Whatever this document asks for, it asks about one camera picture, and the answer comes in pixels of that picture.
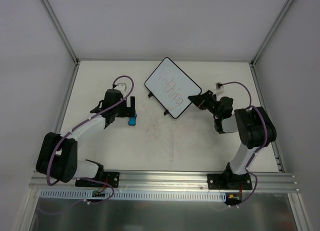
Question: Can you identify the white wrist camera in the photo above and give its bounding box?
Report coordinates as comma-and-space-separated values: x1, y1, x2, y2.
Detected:
112, 83, 127, 97
214, 82, 224, 96

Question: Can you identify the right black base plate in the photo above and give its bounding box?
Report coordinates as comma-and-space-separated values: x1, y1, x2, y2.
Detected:
207, 173, 253, 191

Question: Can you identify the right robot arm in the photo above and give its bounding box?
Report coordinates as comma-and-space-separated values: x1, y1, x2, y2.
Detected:
188, 90, 277, 190

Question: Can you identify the purple cable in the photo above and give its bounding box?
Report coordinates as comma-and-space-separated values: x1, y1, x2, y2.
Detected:
221, 81, 272, 209
38, 75, 135, 214

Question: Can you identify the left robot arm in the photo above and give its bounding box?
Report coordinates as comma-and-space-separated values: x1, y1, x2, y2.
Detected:
35, 88, 137, 187

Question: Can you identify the aluminium frame post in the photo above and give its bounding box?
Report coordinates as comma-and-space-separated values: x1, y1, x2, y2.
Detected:
250, 0, 295, 67
40, 0, 79, 65

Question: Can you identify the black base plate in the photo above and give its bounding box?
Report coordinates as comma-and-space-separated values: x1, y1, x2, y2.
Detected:
75, 171, 120, 188
207, 173, 253, 191

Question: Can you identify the aluminium front rail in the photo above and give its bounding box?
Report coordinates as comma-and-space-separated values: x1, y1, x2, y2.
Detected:
28, 167, 300, 194

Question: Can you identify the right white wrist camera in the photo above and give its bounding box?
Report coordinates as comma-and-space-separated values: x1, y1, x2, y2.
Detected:
214, 82, 224, 96

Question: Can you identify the small black-framed whiteboard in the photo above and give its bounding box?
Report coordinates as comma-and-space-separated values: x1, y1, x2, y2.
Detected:
144, 57, 202, 119

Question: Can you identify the left aluminium frame post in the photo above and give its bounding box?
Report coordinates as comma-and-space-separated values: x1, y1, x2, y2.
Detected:
40, 0, 79, 65

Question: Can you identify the blue bone-shaped eraser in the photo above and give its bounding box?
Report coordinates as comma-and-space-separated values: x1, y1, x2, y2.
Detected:
128, 113, 137, 126

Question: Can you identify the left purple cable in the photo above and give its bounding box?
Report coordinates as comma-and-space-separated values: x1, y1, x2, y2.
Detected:
38, 75, 135, 214

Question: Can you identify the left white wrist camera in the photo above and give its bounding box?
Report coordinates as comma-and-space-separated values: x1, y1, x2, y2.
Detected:
112, 83, 127, 97

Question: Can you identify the right aluminium frame post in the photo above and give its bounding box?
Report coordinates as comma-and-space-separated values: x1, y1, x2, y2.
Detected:
250, 0, 295, 67

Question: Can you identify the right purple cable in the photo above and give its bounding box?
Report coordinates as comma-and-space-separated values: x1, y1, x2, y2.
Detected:
221, 81, 272, 209

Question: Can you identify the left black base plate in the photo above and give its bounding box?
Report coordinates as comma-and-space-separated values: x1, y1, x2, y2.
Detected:
75, 171, 120, 188

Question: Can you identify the white slotted cable duct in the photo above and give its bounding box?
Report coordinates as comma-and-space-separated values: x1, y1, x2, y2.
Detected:
39, 189, 227, 202

